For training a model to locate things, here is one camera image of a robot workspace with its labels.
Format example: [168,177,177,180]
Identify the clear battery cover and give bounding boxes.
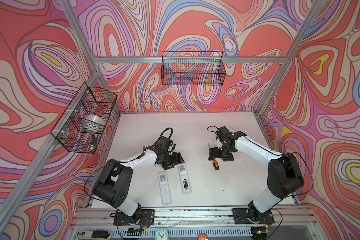
[196,160,206,168]

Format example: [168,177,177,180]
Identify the black wire basket on wall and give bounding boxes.
[51,83,118,154]
[161,50,226,86]

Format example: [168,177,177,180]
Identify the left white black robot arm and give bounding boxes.
[93,148,185,225]

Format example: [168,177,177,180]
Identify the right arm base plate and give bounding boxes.
[232,208,275,225]

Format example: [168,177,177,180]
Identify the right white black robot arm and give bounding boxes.
[209,127,305,224]

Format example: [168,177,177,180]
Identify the black wire basket on left wall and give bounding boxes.
[51,83,118,154]

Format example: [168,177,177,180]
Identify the black white device on rail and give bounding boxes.
[74,230,112,240]

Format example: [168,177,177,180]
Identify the small white clock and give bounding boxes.
[155,228,170,240]

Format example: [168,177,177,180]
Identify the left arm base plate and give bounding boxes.
[110,209,155,226]

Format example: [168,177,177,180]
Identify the orange handled screwdriver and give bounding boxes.
[208,145,220,171]

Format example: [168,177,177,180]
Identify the white remote near front edge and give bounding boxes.
[158,172,172,206]

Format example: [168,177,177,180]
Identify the white tape roll in basket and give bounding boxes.
[81,115,106,134]

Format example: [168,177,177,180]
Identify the white remote with batteries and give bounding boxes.
[178,163,192,194]

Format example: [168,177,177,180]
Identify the black wire basket on back wall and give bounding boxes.
[161,50,226,86]

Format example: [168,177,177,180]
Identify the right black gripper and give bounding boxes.
[208,144,234,161]

